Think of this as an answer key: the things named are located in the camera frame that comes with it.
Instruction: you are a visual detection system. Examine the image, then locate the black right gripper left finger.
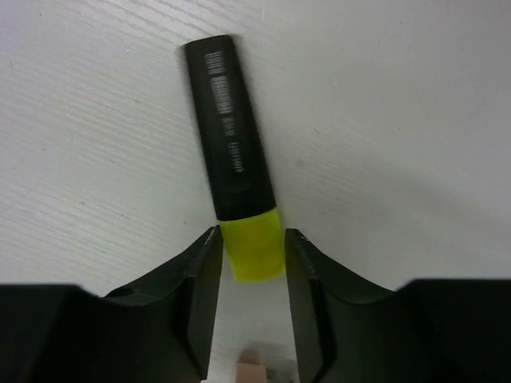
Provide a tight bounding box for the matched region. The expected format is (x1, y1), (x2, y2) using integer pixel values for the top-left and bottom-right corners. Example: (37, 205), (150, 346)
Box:
(1, 227), (223, 382)

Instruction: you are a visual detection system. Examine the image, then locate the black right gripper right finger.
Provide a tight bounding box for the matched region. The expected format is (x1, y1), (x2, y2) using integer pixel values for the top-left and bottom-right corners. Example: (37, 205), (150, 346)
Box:
(285, 229), (510, 382)

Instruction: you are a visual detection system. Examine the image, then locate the pink mini stapler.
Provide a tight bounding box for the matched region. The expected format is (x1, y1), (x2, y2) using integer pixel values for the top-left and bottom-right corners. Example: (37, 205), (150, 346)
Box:
(235, 349), (267, 383)

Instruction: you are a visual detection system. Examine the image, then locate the yellow black highlighter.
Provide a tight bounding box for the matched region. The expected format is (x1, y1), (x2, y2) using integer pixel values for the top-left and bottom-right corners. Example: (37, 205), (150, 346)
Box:
(183, 35), (285, 283)

